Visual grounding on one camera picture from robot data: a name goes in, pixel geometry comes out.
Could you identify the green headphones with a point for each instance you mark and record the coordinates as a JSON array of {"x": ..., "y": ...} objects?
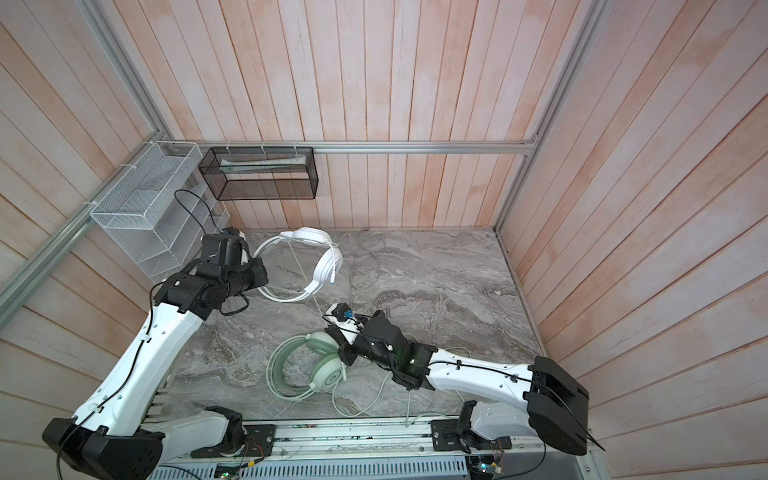
[{"x": 324, "y": 376}]

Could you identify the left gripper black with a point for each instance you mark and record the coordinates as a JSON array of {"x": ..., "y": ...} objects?
[{"x": 258, "y": 265}]

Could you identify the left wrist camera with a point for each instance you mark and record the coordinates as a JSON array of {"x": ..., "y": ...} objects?
[{"x": 236, "y": 251}]

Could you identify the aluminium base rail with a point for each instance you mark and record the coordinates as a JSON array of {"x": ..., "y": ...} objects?
[{"x": 422, "y": 447}]

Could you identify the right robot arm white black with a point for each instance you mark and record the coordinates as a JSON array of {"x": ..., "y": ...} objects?
[{"x": 509, "y": 400}]

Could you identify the white headphones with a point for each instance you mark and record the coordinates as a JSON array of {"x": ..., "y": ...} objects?
[{"x": 318, "y": 258}]

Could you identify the white wire mesh shelf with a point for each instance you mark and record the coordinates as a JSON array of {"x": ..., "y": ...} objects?
[{"x": 157, "y": 212}]

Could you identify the black mesh basket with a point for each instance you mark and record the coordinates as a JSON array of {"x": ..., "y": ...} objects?
[{"x": 260, "y": 173}]

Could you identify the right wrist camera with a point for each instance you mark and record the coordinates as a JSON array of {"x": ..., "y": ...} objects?
[{"x": 340, "y": 317}]

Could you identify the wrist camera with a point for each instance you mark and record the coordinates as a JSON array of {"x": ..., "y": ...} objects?
[
  {"x": 340, "y": 317},
  {"x": 236, "y": 251}
]

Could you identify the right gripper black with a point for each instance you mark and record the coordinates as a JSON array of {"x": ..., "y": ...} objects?
[{"x": 350, "y": 351}]

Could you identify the aluminium frame bar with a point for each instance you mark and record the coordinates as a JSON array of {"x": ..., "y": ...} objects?
[{"x": 367, "y": 147}]

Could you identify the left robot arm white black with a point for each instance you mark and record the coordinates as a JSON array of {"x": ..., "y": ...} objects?
[{"x": 107, "y": 437}]

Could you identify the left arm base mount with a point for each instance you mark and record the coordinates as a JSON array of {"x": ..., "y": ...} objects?
[{"x": 240, "y": 438}]

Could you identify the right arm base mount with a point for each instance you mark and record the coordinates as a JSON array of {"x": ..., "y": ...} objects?
[{"x": 456, "y": 434}]

